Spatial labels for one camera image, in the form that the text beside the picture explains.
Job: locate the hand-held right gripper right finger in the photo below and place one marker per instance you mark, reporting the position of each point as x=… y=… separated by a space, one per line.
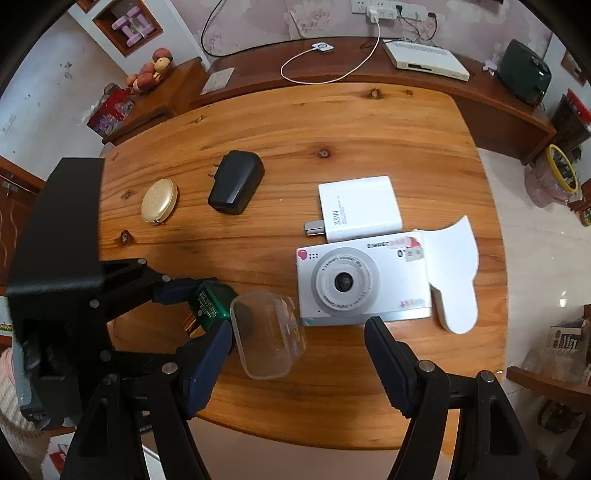
x=385 y=360

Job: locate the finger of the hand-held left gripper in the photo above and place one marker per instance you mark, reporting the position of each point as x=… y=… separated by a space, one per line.
x=138 y=360
x=178 y=291

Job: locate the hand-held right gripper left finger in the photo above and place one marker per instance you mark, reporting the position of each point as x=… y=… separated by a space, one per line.
x=207 y=364

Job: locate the green charger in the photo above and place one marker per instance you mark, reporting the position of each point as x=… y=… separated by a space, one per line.
x=212 y=300

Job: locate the clear plastic box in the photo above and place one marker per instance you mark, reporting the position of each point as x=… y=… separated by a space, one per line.
x=268 y=337

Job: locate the person's left forearm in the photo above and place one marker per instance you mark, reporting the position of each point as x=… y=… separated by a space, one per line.
x=9 y=392

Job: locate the brown wooden door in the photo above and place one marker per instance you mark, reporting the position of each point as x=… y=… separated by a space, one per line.
x=18 y=203

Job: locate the round beige tape measure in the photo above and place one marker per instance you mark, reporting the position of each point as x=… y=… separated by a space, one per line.
x=159 y=203

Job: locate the white fan-shaped plastic piece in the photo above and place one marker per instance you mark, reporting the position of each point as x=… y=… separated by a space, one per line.
x=455 y=277

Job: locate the black charger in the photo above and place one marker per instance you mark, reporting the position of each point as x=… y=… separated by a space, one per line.
x=235 y=184

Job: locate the red tissue box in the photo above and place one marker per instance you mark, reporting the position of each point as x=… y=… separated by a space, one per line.
x=111 y=113

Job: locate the white charger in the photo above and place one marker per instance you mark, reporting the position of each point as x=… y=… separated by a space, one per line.
x=360 y=207

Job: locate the wooden side table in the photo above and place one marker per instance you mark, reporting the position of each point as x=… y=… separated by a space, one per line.
x=549 y=387

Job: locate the pile of peaches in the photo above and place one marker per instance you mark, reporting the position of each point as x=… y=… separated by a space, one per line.
x=150 y=74

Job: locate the small wooden side cabinet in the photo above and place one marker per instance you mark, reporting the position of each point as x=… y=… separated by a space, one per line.
x=180 y=87

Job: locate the grey flat mat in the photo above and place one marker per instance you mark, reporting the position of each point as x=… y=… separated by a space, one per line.
x=218 y=79

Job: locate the yellow-rimmed trash bin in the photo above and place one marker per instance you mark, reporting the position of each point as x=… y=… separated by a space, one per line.
x=549 y=180

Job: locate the long wooden TV cabinet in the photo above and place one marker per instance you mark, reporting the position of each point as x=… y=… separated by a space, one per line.
x=485 y=101

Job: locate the white charging pad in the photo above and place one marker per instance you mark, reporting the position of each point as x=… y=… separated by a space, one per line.
x=322 y=47

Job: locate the white set-top box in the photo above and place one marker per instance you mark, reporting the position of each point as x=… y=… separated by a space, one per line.
x=425 y=60

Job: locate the red-lidded dark jar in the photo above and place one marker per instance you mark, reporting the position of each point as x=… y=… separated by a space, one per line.
x=570 y=120

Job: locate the small white figurine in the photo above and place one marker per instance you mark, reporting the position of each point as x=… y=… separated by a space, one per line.
x=490 y=65

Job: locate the dark green air fryer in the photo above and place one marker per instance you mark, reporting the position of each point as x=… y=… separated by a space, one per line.
x=524 y=74

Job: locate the white plug adapter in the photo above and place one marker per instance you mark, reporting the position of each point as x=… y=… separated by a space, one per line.
x=379 y=14

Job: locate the white compact camera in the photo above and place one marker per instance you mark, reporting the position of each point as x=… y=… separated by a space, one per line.
x=360 y=281

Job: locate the white wall socket strip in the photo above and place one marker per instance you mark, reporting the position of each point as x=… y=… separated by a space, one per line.
x=406 y=8

